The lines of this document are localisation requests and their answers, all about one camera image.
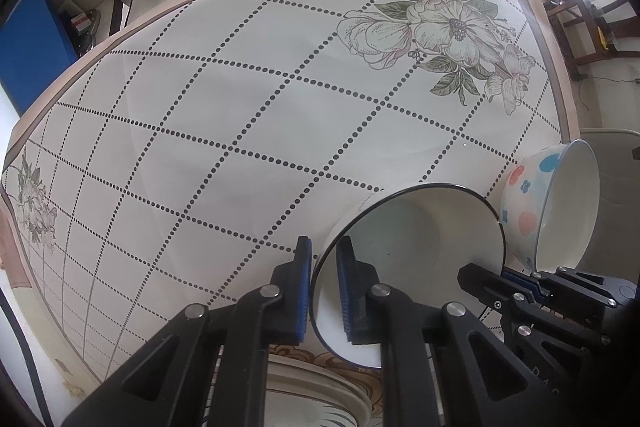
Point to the floral diamond pattern tablecloth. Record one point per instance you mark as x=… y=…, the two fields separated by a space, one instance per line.
x=250 y=107

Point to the white bowl with black rim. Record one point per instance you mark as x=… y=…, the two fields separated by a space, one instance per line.
x=425 y=247

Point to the white bowl with colourful dots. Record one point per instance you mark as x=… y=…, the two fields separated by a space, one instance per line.
x=525 y=202

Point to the dark wooden chair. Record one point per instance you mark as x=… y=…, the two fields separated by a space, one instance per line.
x=585 y=32

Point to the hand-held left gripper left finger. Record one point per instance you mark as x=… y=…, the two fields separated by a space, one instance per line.
x=303 y=292

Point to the blue folded mat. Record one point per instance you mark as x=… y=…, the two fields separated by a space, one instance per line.
x=35 y=52

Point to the grey chair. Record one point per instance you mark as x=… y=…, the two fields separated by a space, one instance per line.
x=615 y=197

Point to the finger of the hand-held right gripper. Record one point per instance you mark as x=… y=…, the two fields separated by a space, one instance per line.
x=522 y=279
x=490 y=289

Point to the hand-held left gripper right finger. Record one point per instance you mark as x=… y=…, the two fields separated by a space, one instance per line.
x=345 y=292

